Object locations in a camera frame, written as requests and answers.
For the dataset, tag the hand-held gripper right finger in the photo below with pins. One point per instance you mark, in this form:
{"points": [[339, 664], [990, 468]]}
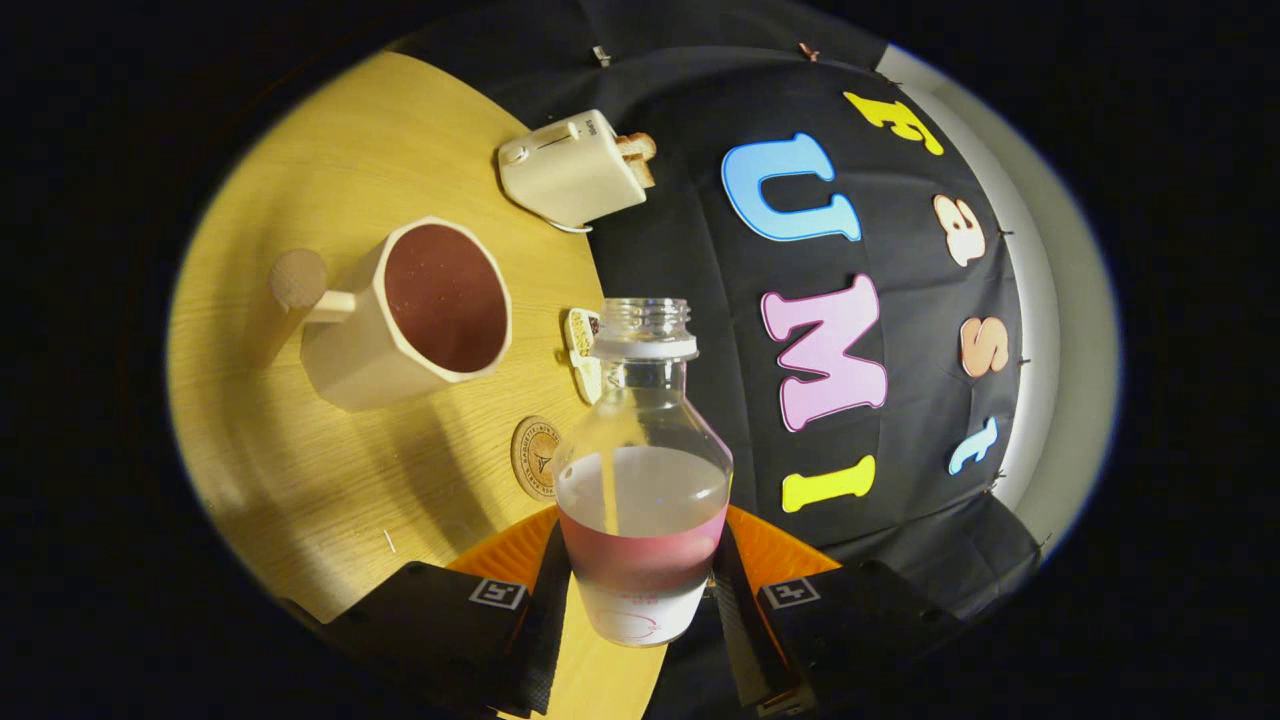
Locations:
{"points": [[735, 640]]}

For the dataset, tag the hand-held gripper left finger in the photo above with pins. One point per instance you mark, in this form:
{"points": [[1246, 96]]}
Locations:
{"points": [[545, 650]]}

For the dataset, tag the clear juice bottle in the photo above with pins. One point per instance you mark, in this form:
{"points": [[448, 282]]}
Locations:
{"points": [[640, 500]]}

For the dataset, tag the round wooden coaster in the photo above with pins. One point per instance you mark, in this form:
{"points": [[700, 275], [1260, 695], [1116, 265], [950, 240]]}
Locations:
{"points": [[533, 458]]}

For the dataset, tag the wooden table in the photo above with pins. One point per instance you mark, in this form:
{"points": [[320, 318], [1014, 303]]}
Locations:
{"points": [[330, 490]]}

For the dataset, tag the white divided seed dish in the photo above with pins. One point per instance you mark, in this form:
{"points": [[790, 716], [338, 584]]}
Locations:
{"points": [[580, 345]]}

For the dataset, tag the black backdrop cloth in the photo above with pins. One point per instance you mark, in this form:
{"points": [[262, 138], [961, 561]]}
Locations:
{"points": [[700, 270]]}

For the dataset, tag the toasted bread slice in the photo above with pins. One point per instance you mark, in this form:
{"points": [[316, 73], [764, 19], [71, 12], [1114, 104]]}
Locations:
{"points": [[642, 173], [637, 146]]}

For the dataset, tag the cream toaster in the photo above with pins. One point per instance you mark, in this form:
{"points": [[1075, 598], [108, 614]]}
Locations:
{"points": [[570, 170]]}

